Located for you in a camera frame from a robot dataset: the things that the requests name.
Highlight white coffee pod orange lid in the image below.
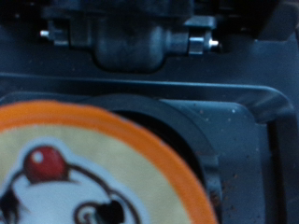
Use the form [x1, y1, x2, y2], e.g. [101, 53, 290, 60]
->
[0, 99, 220, 224]

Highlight black Keurig coffee machine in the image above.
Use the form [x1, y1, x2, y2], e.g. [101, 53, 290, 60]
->
[0, 0, 299, 224]

